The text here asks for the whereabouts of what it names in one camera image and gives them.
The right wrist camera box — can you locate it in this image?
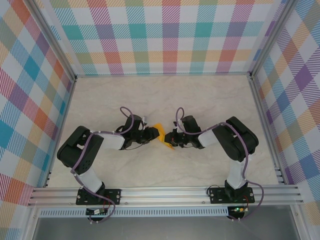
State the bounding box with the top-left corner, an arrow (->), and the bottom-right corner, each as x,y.
180,115 -> 201,133

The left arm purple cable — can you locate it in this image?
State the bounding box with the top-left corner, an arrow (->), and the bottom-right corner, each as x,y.
71,106 -> 141,225

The aluminium frame rail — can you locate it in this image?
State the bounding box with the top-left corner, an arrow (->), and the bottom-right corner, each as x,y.
248,76 -> 287,186
43,77 -> 77,188
74,72 -> 253,79

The grey metal panel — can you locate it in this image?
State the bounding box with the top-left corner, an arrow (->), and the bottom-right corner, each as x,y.
32,215 -> 301,240

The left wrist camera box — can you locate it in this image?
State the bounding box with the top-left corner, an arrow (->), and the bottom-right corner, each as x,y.
123,116 -> 147,132

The aluminium frame post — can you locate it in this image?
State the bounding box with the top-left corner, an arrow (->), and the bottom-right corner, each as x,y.
29,0 -> 77,82
248,0 -> 296,81

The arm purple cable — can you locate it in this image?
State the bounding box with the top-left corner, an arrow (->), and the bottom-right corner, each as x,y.
71,106 -> 141,225
175,107 -> 266,222

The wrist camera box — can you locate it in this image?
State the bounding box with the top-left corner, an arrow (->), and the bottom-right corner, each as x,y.
180,115 -> 201,133
123,116 -> 147,132

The slotted grey cable duct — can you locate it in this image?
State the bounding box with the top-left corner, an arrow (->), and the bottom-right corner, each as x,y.
38,209 -> 230,218

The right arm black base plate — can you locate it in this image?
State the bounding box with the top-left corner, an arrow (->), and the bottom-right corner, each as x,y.
208,186 -> 256,205

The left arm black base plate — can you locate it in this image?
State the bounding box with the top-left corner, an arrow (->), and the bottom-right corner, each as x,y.
76,187 -> 122,206

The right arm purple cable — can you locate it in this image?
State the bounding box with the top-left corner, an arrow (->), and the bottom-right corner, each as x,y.
175,107 -> 266,222

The orange paper sheet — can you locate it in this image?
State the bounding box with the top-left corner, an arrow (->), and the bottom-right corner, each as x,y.
151,122 -> 176,151

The wide aluminium mounting rail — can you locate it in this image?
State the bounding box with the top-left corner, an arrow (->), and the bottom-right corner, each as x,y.
27,186 -> 305,207

